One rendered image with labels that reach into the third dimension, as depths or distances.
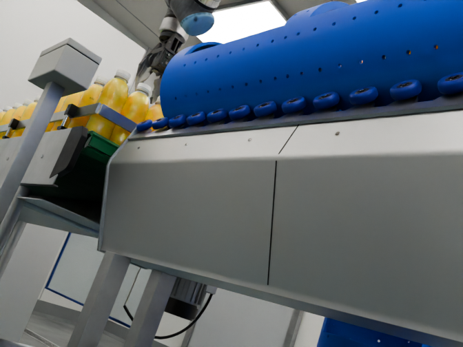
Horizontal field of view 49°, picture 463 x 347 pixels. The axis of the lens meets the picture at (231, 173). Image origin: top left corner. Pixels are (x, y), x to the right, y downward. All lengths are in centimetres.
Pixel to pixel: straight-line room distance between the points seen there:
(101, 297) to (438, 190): 80
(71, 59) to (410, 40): 88
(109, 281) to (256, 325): 389
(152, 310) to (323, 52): 74
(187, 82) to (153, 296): 52
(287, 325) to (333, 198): 413
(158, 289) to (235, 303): 397
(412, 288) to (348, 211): 14
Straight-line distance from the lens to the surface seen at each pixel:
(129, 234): 121
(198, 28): 148
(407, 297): 70
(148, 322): 130
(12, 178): 141
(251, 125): 97
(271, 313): 498
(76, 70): 140
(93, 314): 122
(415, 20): 84
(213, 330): 534
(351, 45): 89
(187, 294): 157
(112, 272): 122
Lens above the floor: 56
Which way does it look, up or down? 16 degrees up
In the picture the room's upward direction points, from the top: 20 degrees clockwise
